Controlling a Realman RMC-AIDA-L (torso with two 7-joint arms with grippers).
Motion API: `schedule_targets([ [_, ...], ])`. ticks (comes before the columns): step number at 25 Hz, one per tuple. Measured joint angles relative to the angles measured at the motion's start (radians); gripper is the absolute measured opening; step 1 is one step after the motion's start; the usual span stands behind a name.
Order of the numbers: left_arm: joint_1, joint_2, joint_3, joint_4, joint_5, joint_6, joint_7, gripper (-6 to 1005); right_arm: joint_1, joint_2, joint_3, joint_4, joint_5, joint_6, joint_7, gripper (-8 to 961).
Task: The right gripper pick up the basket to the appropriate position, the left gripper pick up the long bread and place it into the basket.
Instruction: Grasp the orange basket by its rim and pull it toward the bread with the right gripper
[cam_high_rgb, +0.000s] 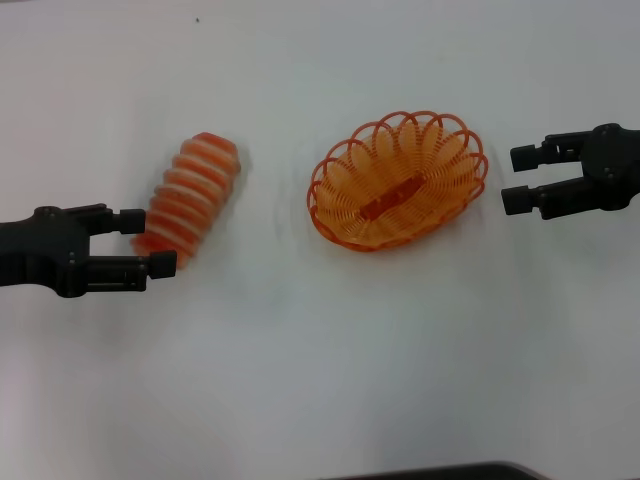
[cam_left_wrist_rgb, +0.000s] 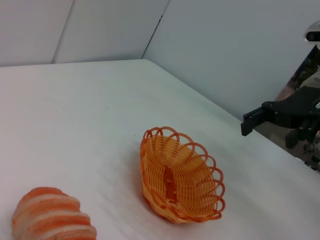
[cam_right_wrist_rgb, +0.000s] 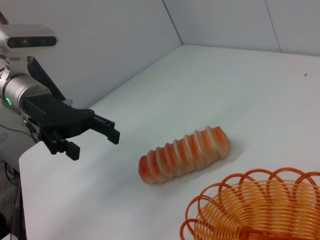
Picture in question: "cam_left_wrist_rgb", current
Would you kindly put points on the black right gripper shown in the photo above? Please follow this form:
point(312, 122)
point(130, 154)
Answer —
point(297, 107)

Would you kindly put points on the orange woven plastic basket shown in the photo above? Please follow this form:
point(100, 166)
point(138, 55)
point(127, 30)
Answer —
point(186, 175)

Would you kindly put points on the orange striped bread loaf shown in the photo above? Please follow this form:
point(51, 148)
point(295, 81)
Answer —
point(50, 215)

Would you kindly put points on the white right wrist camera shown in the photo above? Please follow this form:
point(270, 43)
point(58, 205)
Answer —
point(313, 32)

